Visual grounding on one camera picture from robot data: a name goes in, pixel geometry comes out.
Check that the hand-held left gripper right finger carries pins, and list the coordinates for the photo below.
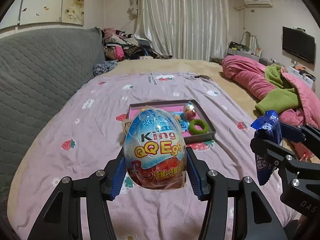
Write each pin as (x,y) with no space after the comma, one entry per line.
(193,177)

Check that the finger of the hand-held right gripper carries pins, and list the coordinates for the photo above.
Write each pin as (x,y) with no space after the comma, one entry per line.
(272,155)
(290,131)

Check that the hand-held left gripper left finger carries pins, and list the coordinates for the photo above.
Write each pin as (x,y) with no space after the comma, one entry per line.
(117,177)

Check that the blue pink-print cookie packet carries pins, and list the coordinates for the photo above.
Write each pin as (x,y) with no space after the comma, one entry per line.
(268,127)

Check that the dark grey shallow box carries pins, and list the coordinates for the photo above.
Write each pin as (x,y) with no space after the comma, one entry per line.
(202,136)

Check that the green fuzzy scrunchie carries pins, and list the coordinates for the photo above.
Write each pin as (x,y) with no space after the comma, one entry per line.
(191,129)

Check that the red blue toy egg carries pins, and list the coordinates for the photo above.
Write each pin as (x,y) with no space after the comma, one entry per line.
(155,142)
(189,111)

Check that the beige black-trim scrunchie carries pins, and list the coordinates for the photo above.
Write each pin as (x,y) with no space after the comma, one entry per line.
(125,126)

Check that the green blanket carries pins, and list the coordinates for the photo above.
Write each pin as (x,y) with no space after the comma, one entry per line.
(277,100)

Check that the white storage boxes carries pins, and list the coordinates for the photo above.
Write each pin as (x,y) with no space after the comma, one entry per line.
(301,76)

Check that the pink printed bedsheet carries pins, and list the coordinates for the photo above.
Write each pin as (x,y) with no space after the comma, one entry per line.
(87,130)

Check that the pink quilt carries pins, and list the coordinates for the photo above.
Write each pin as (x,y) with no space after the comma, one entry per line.
(242,75)

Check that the small orange white box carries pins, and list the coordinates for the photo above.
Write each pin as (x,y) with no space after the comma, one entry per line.
(258,52)

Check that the black television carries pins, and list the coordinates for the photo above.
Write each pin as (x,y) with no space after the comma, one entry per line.
(297,43)

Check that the dark green bag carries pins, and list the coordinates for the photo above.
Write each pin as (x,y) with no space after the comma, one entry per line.
(238,46)

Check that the dark cloth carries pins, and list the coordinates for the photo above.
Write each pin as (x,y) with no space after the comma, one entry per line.
(217,60)

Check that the blue patterned cloth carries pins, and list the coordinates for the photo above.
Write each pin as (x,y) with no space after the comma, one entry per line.
(103,67)

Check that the air conditioner pipe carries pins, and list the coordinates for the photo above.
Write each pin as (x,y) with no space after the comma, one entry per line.
(243,17)

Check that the pile of clothes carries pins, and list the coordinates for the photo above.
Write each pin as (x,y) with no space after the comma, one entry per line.
(117,45)

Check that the white air conditioner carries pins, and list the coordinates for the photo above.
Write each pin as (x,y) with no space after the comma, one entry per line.
(257,0)

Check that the grey quilted headboard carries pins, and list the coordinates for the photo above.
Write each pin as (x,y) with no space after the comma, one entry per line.
(37,67)

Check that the white curtain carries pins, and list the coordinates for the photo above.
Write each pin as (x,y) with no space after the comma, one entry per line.
(187,17)

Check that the white plush curtain tie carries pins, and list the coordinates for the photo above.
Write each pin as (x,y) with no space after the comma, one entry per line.
(132,9)

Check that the floral wall panel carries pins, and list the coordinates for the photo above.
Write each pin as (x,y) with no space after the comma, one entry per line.
(72,5)

